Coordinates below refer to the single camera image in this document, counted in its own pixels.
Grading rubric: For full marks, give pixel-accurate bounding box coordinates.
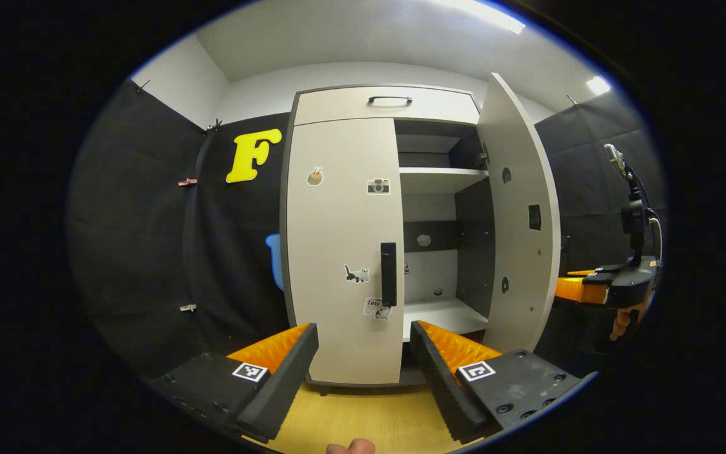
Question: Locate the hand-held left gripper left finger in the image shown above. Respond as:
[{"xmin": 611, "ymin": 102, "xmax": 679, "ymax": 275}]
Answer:
[{"xmin": 146, "ymin": 323, "xmax": 320, "ymax": 443}]

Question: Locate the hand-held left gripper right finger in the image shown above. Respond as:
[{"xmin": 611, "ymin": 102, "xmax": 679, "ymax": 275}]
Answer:
[{"xmin": 410, "ymin": 320, "xmax": 585, "ymax": 445}]

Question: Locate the beige cabinet door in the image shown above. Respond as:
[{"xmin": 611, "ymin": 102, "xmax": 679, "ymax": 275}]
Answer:
[
  {"xmin": 286, "ymin": 117, "xmax": 405, "ymax": 385},
  {"xmin": 476, "ymin": 73, "xmax": 561, "ymax": 354}
]

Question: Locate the black door handle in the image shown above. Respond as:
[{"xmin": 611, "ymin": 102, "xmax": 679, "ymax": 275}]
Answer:
[{"xmin": 381, "ymin": 242, "xmax": 398, "ymax": 308}]

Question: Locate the beige double-door shoe cabinet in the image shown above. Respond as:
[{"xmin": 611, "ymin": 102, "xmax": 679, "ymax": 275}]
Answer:
[{"xmin": 279, "ymin": 73, "xmax": 562, "ymax": 395}]

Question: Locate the white cabinet shelf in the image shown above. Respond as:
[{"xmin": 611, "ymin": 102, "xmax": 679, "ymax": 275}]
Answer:
[
  {"xmin": 403, "ymin": 298, "xmax": 488, "ymax": 341},
  {"xmin": 399, "ymin": 167, "xmax": 488, "ymax": 194}
]

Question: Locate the black backdrop cloth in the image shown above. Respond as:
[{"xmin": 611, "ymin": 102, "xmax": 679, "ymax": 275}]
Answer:
[{"xmin": 66, "ymin": 79, "xmax": 666, "ymax": 379}]

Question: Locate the long ceiling light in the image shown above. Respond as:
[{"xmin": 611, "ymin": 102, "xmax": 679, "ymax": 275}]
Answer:
[{"xmin": 429, "ymin": 0, "xmax": 526, "ymax": 35}]

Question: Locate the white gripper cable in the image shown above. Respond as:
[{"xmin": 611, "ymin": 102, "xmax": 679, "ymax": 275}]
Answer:
[{"xmin": 645, "ymin": 208, "xmax": 664, "ymax": 259}]

